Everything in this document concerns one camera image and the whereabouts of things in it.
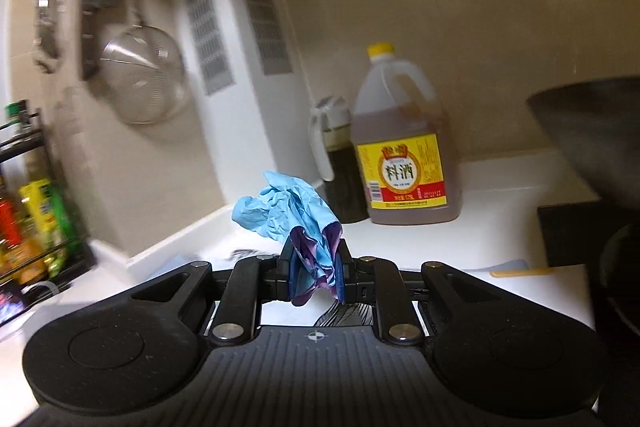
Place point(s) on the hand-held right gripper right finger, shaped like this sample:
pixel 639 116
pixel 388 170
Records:
pixel 344 281

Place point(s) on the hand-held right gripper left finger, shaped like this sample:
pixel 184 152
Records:
pixel 289 274

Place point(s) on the blue disposable glove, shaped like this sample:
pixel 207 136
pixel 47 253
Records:
pixel 285 207

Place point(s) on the dark oil dispenser bottle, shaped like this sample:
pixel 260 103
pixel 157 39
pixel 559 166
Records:
pixel 340 167

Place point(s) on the white printed mat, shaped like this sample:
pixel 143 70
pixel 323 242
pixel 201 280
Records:
pixel 500 294

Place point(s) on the yellow capped cooking wine jug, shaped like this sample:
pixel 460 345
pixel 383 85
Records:
pixel 405 122

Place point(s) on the yellow plastic stick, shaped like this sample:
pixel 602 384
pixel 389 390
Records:
pixel 520 272

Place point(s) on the black stove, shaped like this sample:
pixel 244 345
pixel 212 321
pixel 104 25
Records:
pixel 570 232

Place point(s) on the metal mesh strainer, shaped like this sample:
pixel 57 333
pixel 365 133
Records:
pixel 145 72

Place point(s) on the yellow green snack packet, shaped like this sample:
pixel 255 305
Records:
pixel 45 212

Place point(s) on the orange snack packet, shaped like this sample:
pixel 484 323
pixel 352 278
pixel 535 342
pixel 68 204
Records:
pixel 22 262

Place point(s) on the white vent grille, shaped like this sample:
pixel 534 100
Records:
pixel 260 2
pixel 205 17

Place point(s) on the black smartphone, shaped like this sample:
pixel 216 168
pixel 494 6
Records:
pixel 7 307

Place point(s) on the red capped sauce bottle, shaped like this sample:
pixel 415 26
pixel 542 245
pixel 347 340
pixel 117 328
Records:
pixel 7 222

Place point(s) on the black wok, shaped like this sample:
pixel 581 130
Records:
pixel 600 132

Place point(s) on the green capped jar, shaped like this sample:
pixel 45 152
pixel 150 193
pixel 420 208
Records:
pixel 16 112

